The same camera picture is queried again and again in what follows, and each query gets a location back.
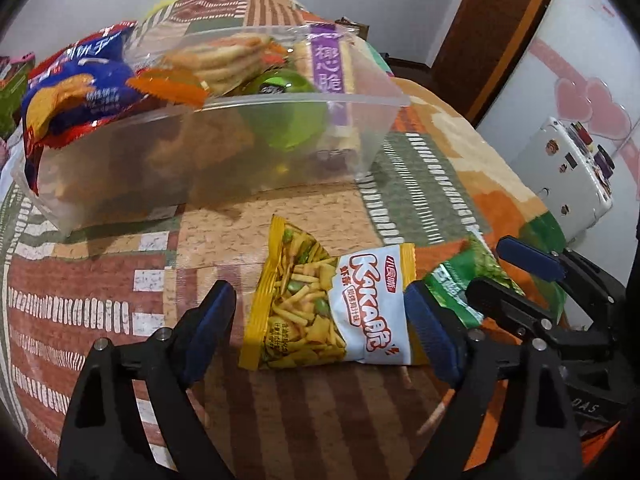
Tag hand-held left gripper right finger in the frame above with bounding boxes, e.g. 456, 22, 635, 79
404, 281, 609, 480

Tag green snack packet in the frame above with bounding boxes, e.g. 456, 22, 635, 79
422, 234, 563, 331

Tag blue red snack packet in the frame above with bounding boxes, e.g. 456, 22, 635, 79
21, 21, 151, 196

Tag purple white cracker packet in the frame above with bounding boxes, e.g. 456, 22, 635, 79
292, 22, 362, 156

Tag green round container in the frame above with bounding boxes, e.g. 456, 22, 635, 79
240, 67, 332, 154

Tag clear plastic storage box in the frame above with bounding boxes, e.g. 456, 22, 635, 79
11, 22, 412, 236

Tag yellow white snack packet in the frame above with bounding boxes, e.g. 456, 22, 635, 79
238, 214, 418, 372

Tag clear cracker packet red ends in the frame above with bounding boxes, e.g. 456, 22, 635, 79
127, 32, 288, 111

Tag brown wooden door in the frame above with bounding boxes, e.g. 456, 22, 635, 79
432, 0, 569, 124

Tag pink heart wall stickers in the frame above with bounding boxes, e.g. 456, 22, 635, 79
530, 37, 640, 142

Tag green cardboard box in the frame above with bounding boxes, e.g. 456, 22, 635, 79
0, 51, 36, 137

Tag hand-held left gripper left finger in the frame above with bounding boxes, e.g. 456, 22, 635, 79
56, 280, 238, 480

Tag white sticker-covered appliance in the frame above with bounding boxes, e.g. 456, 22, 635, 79
510, 116, 615, 241

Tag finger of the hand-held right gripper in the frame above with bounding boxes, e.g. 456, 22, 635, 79
465, 276, 560, 335
496, 235, 627, 302

